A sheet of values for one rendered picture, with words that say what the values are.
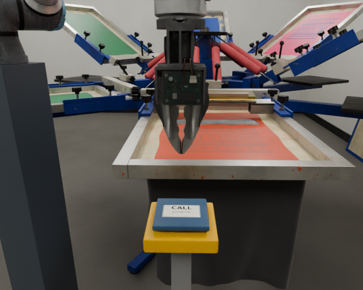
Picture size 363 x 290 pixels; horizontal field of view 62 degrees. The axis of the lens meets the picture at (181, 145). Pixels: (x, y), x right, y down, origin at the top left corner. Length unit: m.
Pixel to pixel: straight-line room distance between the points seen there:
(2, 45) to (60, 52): 4.72
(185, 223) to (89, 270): 1.47
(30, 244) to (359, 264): 1.80
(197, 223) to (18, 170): 0.75
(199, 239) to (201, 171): 0.23
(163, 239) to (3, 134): 0.75
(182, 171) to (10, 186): 0.69
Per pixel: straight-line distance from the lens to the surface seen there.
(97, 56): 2.28
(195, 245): 0.54
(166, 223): 0.55
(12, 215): 1.28
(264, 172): 0.75
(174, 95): 0.43
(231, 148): 0.95
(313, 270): 2.05
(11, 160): 1.16
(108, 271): 1.94
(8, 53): 1.12
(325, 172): 0.80
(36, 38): 5.98
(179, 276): 0.65
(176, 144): 0.51
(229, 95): 1.28
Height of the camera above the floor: 1.28
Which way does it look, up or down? 19 degrees down
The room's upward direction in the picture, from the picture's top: straight up
